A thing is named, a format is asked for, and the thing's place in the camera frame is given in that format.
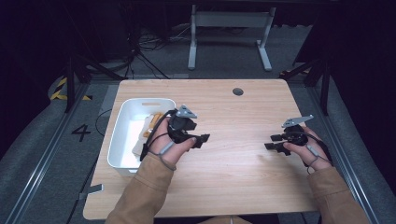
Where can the white plastic bin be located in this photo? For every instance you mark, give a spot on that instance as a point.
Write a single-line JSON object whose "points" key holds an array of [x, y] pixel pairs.
{"points": [[124, 130]]}

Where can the grey floor rail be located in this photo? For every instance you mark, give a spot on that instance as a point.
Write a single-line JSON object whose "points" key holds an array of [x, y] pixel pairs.
{"points": [[46, 155], [342, 140]]}

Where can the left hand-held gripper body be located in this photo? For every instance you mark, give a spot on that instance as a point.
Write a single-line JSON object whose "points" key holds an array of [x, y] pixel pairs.
{"points": [[180, 127]]}

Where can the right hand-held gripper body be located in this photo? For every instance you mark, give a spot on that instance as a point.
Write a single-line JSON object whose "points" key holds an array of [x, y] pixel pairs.
{"points": [[295, 135]]}

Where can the yellow black hazard tape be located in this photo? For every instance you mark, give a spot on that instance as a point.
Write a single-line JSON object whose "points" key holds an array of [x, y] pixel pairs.
{"points": [[57, 91]]}

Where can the black metal stand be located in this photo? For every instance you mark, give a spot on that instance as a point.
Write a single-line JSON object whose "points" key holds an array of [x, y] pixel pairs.
{"points": [[325, 90], [70, 87]]}

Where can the person's right hand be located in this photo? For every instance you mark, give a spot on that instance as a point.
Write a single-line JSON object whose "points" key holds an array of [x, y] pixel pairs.
{"points": [[314, 155]]}

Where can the person's left hand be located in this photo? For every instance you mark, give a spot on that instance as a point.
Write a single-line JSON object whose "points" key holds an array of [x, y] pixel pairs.
{"points": [[174, 151]]}

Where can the grey metal table bracket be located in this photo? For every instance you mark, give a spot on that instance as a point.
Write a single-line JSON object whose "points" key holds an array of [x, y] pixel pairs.
{"points": [[93, 188]]}

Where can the white metal table frame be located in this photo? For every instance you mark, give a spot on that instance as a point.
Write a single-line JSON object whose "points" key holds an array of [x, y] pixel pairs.
{"points": [[230, 19]]}

